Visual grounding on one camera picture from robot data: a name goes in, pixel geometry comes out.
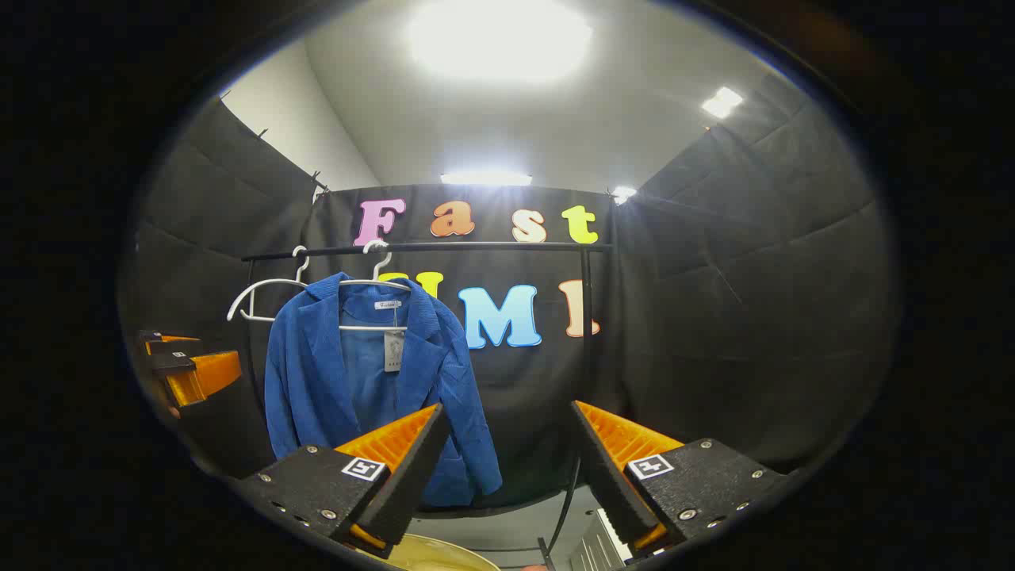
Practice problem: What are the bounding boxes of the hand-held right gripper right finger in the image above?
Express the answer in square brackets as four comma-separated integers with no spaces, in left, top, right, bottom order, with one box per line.
[568,400,792,562]

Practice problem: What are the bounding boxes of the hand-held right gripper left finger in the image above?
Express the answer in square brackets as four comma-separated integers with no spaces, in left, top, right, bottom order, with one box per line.
[236,403,453,561]

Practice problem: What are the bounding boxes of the beige laundry hamper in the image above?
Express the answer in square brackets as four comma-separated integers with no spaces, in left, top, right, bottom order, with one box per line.
[357,533,502,571]

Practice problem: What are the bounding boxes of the blue corduroy jacket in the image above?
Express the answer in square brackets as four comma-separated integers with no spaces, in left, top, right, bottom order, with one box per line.
[264,272,504,508]

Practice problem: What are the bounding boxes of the white plastic clothes hanger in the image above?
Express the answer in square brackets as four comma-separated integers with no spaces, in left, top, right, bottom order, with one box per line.
[339,240,415,332]
[226,245,312,324]

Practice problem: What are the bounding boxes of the black metal clothes rack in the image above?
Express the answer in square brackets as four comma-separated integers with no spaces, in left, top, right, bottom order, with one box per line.
[240,240,615,569]

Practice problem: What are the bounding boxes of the white appliance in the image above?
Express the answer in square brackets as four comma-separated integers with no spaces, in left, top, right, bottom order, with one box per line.
[567,508,637,571]

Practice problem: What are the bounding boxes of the black backdrop cloth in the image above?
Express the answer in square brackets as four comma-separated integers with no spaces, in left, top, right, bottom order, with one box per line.
[119,75,901,508]

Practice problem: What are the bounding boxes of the ceiling light strip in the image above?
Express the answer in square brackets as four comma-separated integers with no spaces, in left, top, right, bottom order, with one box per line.
[440,171,534,187]

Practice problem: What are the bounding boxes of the large ceiling light panel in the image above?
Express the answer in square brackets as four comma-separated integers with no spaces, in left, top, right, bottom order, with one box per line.
[404,0,596,85]

